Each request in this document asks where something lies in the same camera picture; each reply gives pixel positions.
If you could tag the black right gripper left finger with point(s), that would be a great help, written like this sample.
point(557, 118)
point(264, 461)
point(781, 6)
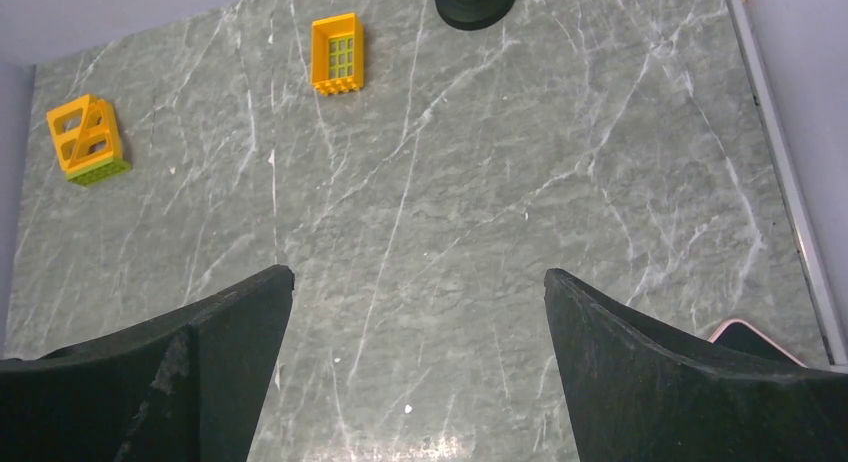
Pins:
point(188, 385)

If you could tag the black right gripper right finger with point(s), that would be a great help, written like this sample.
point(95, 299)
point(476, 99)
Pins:
point(638, 389)

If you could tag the pink cased phone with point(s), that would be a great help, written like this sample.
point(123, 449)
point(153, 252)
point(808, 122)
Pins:
point(739, 335)

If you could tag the orange toy window block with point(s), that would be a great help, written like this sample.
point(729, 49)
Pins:
point(338, 54)

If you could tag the black microphone stand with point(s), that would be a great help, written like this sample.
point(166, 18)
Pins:
point(472, 15)

